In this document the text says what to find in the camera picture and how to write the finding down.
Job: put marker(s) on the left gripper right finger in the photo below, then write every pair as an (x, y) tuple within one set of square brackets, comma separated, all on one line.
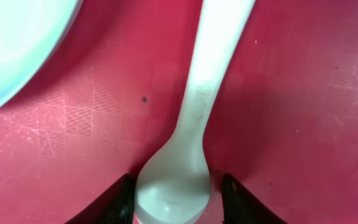
[(242, 207)]

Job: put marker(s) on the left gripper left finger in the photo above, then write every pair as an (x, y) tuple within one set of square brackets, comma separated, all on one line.
[(114, 206)]

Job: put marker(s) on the white plastic spoon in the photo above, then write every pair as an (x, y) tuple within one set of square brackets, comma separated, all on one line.
[(174, 185)]

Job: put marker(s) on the light blue round plate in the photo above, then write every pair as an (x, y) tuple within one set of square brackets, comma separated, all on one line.
[(30, 32)]

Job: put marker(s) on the red plastic serving tray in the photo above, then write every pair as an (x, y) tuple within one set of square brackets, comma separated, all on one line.
[(285, 121)]

